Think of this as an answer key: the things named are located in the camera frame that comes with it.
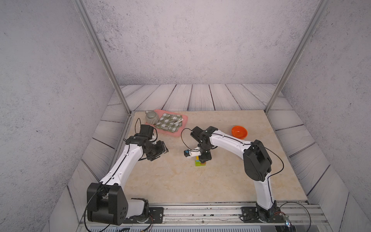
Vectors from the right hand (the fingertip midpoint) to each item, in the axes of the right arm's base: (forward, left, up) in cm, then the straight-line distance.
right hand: (203, 156), depth 89 cm
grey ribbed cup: (+30, +37, +2) cm, 48 cm away
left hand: (-1, +21, +8) cm, 22 cm away
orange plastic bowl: (+21, -27, -3) cm, 34 cm away
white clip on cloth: (+33, +16, -4) cm, 37 cm away
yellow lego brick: (-4, +4, +7) cm, 9 cm away
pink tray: (+22, +18, -6) cm, 29 cm away
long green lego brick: (-3, +3, -3) cm, 5 cm away
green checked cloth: (+30, +24, -3) cm, 39 cm away
